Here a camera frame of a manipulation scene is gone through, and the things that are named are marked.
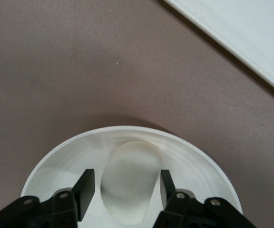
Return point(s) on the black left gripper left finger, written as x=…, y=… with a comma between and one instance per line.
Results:
x=84, y=190

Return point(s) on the cream round plate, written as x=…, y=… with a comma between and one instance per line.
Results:
x=187, y=161

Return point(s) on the cream rabbit print tray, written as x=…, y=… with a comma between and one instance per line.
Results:
x=246, y=28

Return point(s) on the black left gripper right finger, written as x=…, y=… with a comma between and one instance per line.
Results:
x=168, y=190

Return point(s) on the brown table mat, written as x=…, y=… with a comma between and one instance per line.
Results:
x=80, y=71

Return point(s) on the pale steamed bun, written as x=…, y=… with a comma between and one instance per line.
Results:
x=130, y=171

